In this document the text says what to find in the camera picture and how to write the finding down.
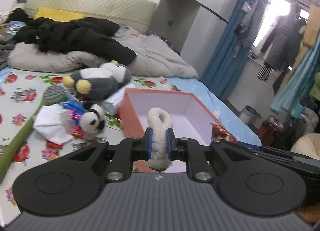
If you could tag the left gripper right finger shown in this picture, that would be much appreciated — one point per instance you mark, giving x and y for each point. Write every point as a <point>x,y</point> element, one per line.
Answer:
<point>172,145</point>

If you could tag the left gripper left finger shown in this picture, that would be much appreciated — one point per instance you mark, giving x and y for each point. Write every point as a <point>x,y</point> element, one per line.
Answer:
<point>146,144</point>

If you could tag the white fuzzy loop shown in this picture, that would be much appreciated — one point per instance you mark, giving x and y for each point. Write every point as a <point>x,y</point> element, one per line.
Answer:
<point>159,120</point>

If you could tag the red snack packet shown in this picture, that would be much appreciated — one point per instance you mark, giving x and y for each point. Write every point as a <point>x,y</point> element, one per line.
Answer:
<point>221,133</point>

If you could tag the blue plastic package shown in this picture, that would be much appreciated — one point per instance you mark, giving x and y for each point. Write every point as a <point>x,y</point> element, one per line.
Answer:
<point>77,107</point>

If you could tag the orange cardboard box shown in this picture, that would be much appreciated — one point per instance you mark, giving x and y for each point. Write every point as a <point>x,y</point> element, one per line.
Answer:
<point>190,118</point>

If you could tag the white cylinder bottle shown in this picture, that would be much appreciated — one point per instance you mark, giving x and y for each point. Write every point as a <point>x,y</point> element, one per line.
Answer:
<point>112,103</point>

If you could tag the small panda plush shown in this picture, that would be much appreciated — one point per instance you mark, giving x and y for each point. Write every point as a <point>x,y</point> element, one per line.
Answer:
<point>92,121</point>

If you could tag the pink plastic toy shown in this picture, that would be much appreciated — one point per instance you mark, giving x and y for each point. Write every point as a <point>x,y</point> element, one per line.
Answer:
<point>75,116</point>

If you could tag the grey penguin plush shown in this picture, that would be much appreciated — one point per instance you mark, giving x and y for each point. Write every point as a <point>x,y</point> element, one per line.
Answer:
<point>98,83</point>

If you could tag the clear plastic zip bag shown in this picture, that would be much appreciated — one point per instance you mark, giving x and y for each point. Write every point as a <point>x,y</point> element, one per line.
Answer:
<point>67,121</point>

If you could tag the white trash bin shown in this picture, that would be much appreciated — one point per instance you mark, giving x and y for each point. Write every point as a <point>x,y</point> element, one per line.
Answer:
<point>247,114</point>

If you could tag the blue curtain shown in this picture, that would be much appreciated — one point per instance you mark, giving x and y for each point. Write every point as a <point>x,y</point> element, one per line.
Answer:
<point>231,53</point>

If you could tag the grey quilt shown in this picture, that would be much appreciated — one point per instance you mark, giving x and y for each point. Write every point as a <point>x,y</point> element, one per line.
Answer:
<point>144,55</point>

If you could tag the white folded cloth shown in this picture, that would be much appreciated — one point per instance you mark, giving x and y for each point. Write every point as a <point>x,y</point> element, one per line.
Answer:
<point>49,125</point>

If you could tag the green massage hammer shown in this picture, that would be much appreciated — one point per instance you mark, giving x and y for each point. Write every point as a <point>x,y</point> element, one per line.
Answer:
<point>54,94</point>

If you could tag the black jacket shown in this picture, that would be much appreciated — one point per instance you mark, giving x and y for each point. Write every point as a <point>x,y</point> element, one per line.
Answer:
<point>90,34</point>

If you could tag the hanging clothes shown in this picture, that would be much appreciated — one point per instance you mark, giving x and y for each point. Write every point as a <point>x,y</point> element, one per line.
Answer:
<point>292,48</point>

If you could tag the beige quilted headboard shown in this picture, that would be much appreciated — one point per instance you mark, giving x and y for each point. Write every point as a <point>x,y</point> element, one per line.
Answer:
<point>133,13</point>

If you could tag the yellow pillow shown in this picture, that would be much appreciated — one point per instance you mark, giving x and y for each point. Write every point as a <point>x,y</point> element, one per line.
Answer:
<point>57,15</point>

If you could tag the dark grey blanket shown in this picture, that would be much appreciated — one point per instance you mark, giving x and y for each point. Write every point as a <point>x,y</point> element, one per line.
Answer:
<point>7,44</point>

